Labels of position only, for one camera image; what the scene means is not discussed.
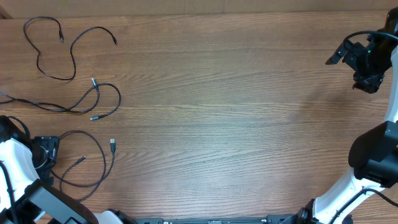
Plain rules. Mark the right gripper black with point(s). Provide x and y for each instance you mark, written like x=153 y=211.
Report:
x=373 y=79

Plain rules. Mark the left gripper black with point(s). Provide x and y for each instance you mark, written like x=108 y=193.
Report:
x=50 y=143

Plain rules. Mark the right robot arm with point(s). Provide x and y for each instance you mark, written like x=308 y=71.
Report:
x=373 y=155

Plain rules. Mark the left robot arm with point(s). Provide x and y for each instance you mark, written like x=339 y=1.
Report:
x=25 y=197

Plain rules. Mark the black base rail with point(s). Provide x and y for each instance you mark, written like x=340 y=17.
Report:
x=270 y=219

